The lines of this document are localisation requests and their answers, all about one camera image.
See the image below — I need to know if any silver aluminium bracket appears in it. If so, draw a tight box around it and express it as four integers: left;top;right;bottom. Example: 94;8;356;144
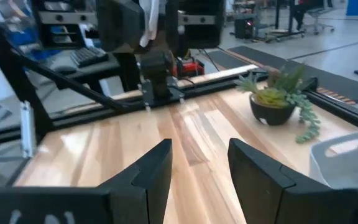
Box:
19;100;37;159

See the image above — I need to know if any white plastic bin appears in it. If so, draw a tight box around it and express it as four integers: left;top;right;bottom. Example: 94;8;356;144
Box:
308;126;358;190

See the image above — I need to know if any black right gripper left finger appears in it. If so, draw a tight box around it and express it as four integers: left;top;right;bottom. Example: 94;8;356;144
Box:
0;138;174;224

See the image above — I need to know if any black computer tower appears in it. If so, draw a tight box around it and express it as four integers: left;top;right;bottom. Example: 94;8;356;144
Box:
234;13;256;40

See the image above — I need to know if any black keyboard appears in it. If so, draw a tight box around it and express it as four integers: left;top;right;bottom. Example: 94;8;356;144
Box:
70;46;110;69

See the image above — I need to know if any person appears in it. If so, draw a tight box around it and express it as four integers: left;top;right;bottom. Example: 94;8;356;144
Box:
0;0;44;60

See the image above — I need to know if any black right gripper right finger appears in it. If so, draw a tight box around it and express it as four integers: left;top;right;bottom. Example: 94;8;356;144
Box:
227;138;358;224

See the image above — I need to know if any succulent plant in black bowl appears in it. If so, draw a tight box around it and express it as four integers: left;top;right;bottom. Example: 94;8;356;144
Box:
234;63;321;144

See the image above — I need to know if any office chair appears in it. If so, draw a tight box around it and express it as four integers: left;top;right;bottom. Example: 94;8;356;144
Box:
303;5;336;35

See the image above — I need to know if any black floor mat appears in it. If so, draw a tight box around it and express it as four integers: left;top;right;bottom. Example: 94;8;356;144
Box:
208;45;358;105

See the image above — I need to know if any red device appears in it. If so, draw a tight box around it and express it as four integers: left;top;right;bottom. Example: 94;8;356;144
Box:
172;58;206;79

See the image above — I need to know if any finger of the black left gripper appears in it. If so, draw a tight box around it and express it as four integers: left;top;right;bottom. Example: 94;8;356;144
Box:
96;0;146;53

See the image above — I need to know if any black desk stand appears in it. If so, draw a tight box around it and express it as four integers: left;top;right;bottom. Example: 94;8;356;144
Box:
259;0;306;42

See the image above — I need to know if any gray desk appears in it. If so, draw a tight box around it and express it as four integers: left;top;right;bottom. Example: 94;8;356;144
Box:
46;52;121;82

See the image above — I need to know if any blue box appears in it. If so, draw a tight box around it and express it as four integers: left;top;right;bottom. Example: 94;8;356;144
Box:
346;0;358;17

